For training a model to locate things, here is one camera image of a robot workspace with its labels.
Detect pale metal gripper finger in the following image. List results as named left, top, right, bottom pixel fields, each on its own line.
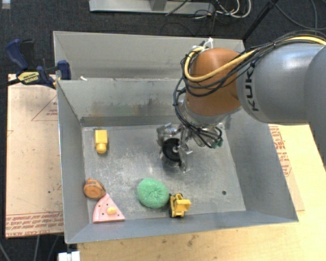
left=156, top=122, right=180, bottom=147
left=178, top=134, right=193, bottom=173

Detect black round disc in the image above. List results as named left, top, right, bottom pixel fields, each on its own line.
left=161, top=138, right=183, bottom=169

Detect grey metal bin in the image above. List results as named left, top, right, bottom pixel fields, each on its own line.
left=53, top=30, right=299, bottom=245

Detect green round scrubber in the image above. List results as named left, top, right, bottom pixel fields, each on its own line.
left=136, top=177, right=170, bottom=209

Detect yellow toy truck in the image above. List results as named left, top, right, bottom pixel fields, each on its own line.
left=168, top=193, right=192, bottom=219

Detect yellow toy block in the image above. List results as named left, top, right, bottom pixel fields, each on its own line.
left=93, top=129, right=109, bottom=154

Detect brown wooden disc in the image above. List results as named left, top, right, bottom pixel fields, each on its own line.
left=83, top=178, right=107, bottom=200

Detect pink wedge with yellow knob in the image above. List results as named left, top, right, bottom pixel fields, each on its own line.
left=92, top=192, right=126, bottom=224

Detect brown cardboard board, red print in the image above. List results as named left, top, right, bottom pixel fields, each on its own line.
left=5, top=73, right=306, bottom=239

